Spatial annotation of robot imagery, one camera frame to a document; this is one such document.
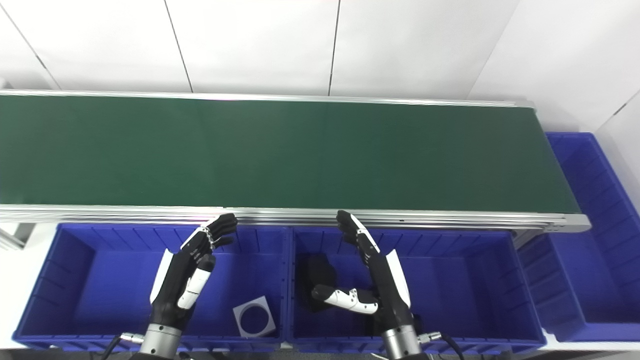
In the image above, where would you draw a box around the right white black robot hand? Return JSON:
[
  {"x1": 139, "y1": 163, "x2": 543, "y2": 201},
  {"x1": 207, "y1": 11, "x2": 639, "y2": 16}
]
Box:
[{"x1": 310, "y1": 209, "x2": 416, "y2": 335}]

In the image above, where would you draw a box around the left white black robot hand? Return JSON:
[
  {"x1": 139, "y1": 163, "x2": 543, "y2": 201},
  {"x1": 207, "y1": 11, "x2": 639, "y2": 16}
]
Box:
[{"x1": 148, "y1": 213, "x2": 239, "y2": 331}]

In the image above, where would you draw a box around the blue plastic bin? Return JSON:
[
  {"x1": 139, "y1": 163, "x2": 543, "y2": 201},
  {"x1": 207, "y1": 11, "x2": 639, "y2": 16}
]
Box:
[
  {"x1": 287, "y1": 226, "x2": 549, "y2": 357},
  {"x1": 12, "y1": 222, "x2": 294, "y2": 354},
  {"x1": 517, "y1": 131, "x2": 640, "y2": 344}
]

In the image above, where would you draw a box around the white square part with hole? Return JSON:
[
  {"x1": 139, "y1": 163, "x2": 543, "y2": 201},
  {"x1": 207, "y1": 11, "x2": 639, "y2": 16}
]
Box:
[{"x1": 232, "y1": 295, "x2": 277, "y2": 339}]

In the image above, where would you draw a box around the green conveyor belt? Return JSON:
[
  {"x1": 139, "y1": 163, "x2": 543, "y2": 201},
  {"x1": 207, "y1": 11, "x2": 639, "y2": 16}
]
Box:
[{"x1": 0, "y1": 89, "x2": 592, "y2": 234}]

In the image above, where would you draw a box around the aluminium conveyor support leg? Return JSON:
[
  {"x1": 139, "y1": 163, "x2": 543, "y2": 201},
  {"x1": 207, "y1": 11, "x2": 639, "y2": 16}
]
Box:
[{"x1": 0, "y1": 222, "x2": 37, "y2": 251}]

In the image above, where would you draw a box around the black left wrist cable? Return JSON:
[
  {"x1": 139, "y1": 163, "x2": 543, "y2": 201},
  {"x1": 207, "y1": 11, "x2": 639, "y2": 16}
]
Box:
[{"x1": 99, "y1": 332, "x2": 147, "y2": 360}]

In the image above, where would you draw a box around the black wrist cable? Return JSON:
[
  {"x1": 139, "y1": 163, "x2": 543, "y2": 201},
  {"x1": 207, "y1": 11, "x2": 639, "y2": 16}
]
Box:
[
  {"x1": 419, "y1": 330, "x2": 467, "y2": 360},
  {"x1": 99, "y1": 332, "x2": 147, "y2": 360}
]

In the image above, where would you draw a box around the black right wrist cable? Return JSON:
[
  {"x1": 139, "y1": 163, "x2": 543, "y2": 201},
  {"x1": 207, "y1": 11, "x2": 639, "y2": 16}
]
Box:
[{"x1": 419, "y1": 330, "x2": 467, "y2": 360}]

